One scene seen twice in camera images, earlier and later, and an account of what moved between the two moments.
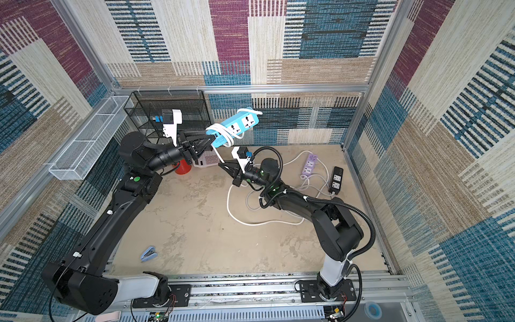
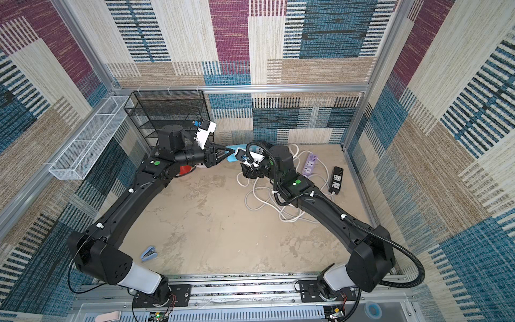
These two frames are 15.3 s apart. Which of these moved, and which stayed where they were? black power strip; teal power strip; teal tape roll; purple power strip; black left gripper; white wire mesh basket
Moved: teal power strip; black left gripper
Stayed: teal tape roll; white wire mesh basket; black power strip; purple power strip
